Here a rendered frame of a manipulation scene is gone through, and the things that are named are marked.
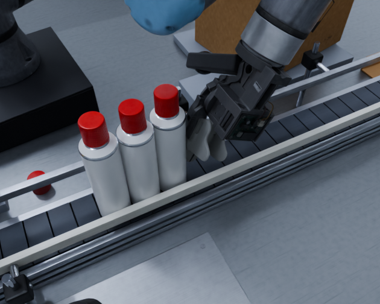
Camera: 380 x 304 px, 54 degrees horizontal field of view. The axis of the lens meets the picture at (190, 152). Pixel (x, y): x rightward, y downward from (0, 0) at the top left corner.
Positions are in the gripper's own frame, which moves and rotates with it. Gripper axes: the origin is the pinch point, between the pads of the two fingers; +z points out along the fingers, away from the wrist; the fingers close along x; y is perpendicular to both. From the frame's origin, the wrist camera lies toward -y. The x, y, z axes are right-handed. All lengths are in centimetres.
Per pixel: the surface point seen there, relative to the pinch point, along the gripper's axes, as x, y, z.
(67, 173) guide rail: -17.8, -2.9, 7.5
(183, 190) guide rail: -2.3, 5.1, 3.8
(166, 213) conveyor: -3.4, 5.7, 8.5
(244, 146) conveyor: 13.0, -0.6, -1.1
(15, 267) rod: -24.8, 5.7, 17.1
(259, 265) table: 7.8, 18.6, 7.6
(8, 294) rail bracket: -26.4, 9.6, 16.8
